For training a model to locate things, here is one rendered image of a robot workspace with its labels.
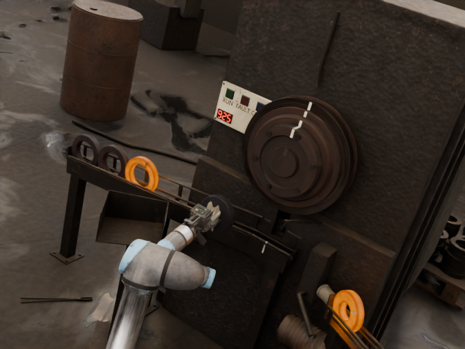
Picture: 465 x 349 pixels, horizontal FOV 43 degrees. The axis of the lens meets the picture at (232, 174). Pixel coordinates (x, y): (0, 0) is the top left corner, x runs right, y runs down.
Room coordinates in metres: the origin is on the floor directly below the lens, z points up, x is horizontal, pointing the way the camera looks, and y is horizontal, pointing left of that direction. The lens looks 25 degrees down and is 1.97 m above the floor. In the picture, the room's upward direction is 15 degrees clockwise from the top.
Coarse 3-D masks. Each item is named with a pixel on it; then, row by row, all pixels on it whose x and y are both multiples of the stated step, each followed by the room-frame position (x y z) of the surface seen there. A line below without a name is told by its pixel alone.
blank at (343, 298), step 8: (336, 296) 1.89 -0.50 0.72; (344, 296) 1.86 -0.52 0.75; (352, 296) 1.83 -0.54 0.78; (336, 304) 1.88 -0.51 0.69; (344, 304) 1.87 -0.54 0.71; (352, 304) 1.81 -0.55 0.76; (360, 304) 1.81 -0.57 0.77; (336, 312) 1.87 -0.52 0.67; (344, 312) 1.86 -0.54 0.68; (352, 312) 1.80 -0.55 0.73; (360, 312) 1.79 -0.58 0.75; (344, 320) 1.82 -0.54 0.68; (352, 320) 1.79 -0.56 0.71; (360, 320) 1.78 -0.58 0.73; (352, 328) 1.77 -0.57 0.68; (360, 328) 1.79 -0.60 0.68
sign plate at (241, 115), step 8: (224, 88) 2.48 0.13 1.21; (232, 88) 2.46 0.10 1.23; (240, 88) 2.45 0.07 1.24; (224, 96) 2.47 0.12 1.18; (232, 96) 2.45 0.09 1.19; (240, 96) 2.44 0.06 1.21; (248, 96) 2.42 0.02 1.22; (256, 96) 2.41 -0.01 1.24; (224, 104) 2.47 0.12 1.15; (232, 104) 2.45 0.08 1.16; (240, 104) 2.44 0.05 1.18; (248, 104) 2.42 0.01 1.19; (256, 104) 2.40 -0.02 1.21; (264, 104) 2.38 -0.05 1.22; (216, 112) 2.48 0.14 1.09; (232, 112) 2.45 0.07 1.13; (240, 112) 2.43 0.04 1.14; (248, 112) 2.41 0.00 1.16; (224, 120) 2.46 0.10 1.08; (232, 120) 2.44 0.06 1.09; (240, 120) 2.43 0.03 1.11; (248, 120) 2.41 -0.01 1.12; (240, 128) 2.42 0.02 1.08
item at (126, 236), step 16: (112, 192) 2.22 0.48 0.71; (112, 208) 2.22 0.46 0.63; (128, 208) 2.23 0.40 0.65; (144, 208) 2.24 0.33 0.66; (160, 208) 2.25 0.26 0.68; (112, 224) 2.16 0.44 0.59; (128, 224) 2.19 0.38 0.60; (144, 224) 2.21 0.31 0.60; (160, 224) 2.24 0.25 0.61; (96, 240) 2.02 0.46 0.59; (112, 240) 2.05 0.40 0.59; (128, 240) 2.07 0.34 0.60; (160, 240) 2.11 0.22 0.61; (112, 320) 2.11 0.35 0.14; (96, 336) 2.12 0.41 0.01
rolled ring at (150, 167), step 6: (138, 156) 2.53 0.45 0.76; (144, 156) 2.53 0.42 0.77; (132, 162) 2.52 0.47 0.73; (138, 162) 2.50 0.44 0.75; (144, 162) 2.49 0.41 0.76; (150, 162) 2.50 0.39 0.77; (126, 168) 2.53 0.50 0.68; (132, 168) 2.53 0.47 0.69; (150, 168) 2.47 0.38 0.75; (126, 174) 2.53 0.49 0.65; (132, 174) 2.54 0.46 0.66; (150, 174) 2.47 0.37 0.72; (156, 174) 2.48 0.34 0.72; (132, 180) 2.52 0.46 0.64; (150, 180) 2.47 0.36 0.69; (156, 180) 2.47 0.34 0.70; (150, 186) 2.46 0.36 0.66; (156, 186) 2.48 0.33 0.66
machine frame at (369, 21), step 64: (256, 0) 2.48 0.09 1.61; (320, 0) 2.36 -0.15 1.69; (384, 0) 2.26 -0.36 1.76; (256, 64) 2.45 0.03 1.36; (384, 64) 2.21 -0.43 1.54; (448, 64) 2.12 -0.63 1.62; (384, 128) 2.18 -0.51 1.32; (448, 128) 2.08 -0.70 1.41; (192, 192) 2.45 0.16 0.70; (256, 192) 2.31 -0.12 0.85; (384, 192) 2.14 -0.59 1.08; (192, 256) 2.41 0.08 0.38; (384, 256) 2.04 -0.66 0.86; (192, 320) 2.37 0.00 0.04; (320, 320) 2.10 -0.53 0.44; (384, 320) 2.33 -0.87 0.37
